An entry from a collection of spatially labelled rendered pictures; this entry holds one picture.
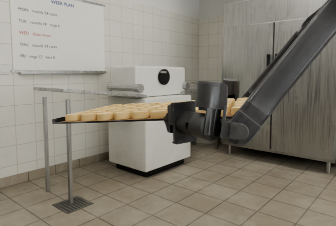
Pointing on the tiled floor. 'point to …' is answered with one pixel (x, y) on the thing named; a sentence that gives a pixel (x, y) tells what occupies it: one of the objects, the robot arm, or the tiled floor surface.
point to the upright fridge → (289, 14)
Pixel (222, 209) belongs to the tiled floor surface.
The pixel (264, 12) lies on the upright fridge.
